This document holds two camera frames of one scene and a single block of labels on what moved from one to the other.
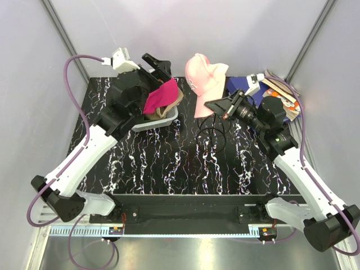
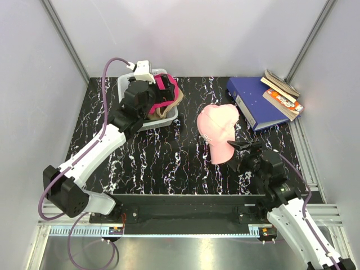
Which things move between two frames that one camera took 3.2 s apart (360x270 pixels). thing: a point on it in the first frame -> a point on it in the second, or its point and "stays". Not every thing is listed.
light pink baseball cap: (206, 81) -> (215, 124)
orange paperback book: (292, 108) stays
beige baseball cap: (160, 112) stays
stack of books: (283, 86) stays
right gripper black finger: (221, 106) -> (239, 145)
